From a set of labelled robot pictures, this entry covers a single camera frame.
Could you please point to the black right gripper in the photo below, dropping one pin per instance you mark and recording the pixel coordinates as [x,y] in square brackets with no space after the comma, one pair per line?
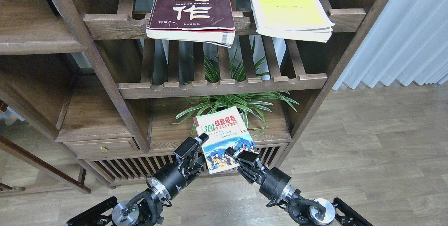
[274,184]

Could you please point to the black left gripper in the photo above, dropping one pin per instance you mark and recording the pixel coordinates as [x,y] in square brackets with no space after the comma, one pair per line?
[167,182]

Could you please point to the small white landscape-cover book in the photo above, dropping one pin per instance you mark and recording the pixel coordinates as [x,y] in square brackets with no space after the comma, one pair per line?
[225,129]

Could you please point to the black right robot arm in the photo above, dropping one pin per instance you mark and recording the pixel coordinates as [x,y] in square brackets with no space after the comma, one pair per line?
[319,212]

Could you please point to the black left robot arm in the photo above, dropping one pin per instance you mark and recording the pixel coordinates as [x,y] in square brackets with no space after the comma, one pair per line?
[143,210]

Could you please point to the green spider plant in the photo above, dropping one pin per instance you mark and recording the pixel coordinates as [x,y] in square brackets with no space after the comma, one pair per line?
[246,103]

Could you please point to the brass drawer knob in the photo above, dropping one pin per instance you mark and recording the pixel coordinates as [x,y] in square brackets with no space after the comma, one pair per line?
[103,149]

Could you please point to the dark wooden bookshelf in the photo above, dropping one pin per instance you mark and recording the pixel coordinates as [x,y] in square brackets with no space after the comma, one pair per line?
[84,74]

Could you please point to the dark red book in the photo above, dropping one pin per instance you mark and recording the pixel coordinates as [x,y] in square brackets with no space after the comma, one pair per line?
[208,21]

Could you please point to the yellow-green cover book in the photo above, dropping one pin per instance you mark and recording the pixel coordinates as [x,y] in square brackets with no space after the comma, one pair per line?
[303,20]

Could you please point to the white curtain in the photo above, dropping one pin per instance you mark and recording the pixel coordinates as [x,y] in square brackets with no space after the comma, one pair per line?
[407,44]

